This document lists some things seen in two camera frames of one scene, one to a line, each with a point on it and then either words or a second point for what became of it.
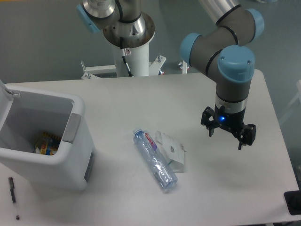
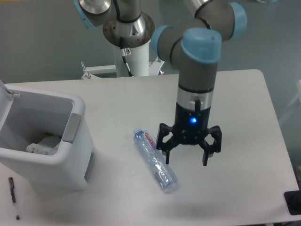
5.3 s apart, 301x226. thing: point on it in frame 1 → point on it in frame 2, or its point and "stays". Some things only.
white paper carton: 173,151 → 47,145
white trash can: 25,114 stays
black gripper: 233,121 → 191,127
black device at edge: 293,200 stays
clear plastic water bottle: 163,172 stays
